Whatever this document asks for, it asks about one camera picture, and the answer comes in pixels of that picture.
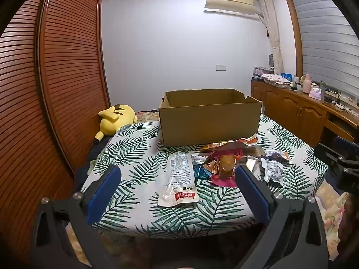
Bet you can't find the wooden louvered wardrobe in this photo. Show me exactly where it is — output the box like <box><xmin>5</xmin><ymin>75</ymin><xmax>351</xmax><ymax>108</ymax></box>
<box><xmin>0</xmin><ymin>0</ymin><xmax>112</xmax><ymax>261</ymax></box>

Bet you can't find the grey window blind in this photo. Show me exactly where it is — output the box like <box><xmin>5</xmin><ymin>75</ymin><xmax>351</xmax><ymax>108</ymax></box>
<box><xmin>288</xmin><ymin>0</ymin><xmax>359</xmax><ymax>99</ymax></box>

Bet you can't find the pink thermos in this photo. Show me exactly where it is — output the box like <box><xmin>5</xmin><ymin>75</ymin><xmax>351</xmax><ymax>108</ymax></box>
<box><xmin>302</xmin><ymin>73</ymin><xmax>313</xmax><ymax>94</ymax></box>

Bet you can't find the folded patterned cloth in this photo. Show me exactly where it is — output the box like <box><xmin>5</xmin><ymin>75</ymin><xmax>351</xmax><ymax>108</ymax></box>
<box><xmin>263</xmin><ymin>73</ymin><xmax>292</xmax><ymax>86</ymax></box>

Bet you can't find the red white snack packet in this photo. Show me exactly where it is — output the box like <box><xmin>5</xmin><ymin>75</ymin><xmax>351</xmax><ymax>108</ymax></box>
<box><xmin>238</xmin><ymin>135</ymin><xmax>262</xmax><ymax>147</ymax></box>

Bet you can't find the magenta snack packet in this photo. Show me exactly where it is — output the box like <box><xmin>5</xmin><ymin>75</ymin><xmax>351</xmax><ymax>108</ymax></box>
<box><xmin>210</xmin><ymin>149</ymin><xmax>245</xmax><ymax>187</ymax></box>

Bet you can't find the silver snack packet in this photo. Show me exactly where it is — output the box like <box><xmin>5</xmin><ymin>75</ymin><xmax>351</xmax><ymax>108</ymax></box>
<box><xmin>191</xmin><ymin>152</ymin><xmax>209</xmax><ymax>166</ymax></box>

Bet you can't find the copper foil snack packet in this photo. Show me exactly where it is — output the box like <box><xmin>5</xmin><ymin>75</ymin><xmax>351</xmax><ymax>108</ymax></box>
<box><xmin>202</xmin><ymin>159</ymin><xmax>221</xmax><ymax>175</ymax></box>

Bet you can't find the wooden cabinet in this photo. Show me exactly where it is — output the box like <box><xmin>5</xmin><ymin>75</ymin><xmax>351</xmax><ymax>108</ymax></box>
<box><xmin>251</xmin><ymin>79</ymin><xmax>359</xmax><ymax>150</ymax></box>

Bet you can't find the person's right forearm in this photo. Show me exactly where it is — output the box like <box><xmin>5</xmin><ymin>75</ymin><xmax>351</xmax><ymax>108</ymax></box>
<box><xmin>337</xmin><ymin>195</ymin><xmax>359</xmax><ymax>262</ymax></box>

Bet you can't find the cream curtain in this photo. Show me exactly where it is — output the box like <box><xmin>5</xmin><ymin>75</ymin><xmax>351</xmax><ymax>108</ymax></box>
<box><xmin>256</xmin><ymin>0</ymin><xmax>286</xmax><ymax>75</ymax></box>

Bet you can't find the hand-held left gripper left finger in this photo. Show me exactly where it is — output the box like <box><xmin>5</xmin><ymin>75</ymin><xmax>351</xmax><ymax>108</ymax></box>
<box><xmin>29</xmin><ymin>165</ymin><xmax>122</xmax><ymax>269</ymax></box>

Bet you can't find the small tan snack packet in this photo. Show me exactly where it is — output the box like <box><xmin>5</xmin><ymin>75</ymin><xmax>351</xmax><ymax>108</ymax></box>
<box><xmin>245</xmin><ymin>158</ymin><xmax>259</xmax><ymax>172</ymax></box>

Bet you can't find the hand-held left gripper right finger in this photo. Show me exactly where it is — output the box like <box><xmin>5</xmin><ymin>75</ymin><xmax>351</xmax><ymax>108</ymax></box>
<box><xmin>235</xmin><ymin>165</ymin><xmax>330</xmax><ymax>269</ymax></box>

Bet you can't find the brown cardboard box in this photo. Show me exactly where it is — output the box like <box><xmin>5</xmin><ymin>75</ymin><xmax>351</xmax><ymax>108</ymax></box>
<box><xmin>158</xmin><ymin>88</ymin><xmax>263</xmax><ymax>147</ymax></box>

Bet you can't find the orange clear snack packet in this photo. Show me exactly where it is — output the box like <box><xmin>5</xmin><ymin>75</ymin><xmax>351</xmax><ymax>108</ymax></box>
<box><xmin>200</xmin><ymin>141</ymin><xmax>245</xmax><ymax>154</ymax></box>

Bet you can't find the blue foil snack packet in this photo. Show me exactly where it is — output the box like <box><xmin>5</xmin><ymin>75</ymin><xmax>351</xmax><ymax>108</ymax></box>
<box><xmin>193</xmin><ymin>164</ymin><xmax>211</xmax><ymax>179</ymax></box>

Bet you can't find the yellow plush toy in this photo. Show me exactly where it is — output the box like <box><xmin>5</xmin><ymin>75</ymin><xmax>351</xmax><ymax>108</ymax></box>
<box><xmin>93</xmin><ymin>104</ymin><xmax>138</xmax><ymax>147</ymax></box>

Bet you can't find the brown flat snack packet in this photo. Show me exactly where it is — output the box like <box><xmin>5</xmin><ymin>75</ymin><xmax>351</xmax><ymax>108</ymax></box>
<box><xmin>242</xmin><ymin>145</ymin><xmax>266</xmax><ymax>158</ymax></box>

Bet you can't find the small white snack packet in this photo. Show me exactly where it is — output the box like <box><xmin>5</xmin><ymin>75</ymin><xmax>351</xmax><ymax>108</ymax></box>
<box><xmin>260</xmin><ymin>157</ymin><xmax>284</xmax><ymax>189</ymax></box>

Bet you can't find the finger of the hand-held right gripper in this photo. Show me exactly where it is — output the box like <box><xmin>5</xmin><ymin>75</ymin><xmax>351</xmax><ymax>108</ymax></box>
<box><xmin>313</xmin><ymin>136</ymin><xmax>359</xmax><ymax>170</ymax></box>

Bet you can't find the wall air conditioner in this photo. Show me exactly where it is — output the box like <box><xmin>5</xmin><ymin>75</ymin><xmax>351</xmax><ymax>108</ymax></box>
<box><xmin>204</xmin><ymin>0</ymin><xmax>258</xmax><ymax>16</ymax></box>

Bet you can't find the long clear white snack packet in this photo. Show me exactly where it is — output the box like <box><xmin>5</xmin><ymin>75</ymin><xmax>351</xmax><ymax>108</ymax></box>
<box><xmin>157</xmin><ymin>151</ymin><xmax>199</xmax><ymax>208</ymax></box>

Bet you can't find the small dark snack packet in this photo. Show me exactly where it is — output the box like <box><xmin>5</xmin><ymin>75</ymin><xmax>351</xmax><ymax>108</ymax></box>
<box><xmin>266</xmin><ymin>150</ymin><xmax>290</xmax><ymax>162</ymax></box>

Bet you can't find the small white fan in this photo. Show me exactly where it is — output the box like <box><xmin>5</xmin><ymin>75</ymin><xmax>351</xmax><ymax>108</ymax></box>
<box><xmin>266</xmin><ymin>53</ymin><xmax>277</xmax><ymax>71</ymax></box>

